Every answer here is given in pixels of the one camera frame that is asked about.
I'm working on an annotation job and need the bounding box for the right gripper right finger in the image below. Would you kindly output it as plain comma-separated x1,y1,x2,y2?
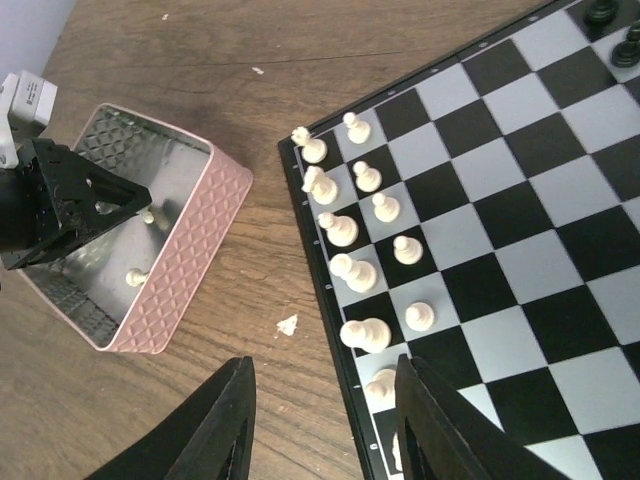
395,354,565,479

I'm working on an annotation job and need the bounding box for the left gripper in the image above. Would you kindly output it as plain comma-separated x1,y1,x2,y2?
1,139,152,270

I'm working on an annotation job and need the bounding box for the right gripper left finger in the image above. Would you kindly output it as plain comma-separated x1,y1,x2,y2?
88,356,256,479

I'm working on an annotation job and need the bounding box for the white chess piece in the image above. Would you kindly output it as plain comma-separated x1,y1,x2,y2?
329,253,378,293
364,368,396,411
318,212,359,247
392,432,403,472
339,318,392,353

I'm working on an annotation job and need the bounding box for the white chess rook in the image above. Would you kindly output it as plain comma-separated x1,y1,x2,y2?
291,126,327,164

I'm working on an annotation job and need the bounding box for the black chess pieces row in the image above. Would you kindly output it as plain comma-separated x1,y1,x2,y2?
583,1,639,70

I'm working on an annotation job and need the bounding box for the pink tin box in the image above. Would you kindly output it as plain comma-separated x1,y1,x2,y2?
20,103,253,354

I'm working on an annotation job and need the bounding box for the white debris chip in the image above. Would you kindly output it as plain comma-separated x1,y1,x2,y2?
276,314,299,337

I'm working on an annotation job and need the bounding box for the black and white chessboard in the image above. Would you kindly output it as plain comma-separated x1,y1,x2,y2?
278,1,639,479

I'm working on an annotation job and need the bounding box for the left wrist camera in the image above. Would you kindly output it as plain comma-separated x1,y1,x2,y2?
1,70,58,169

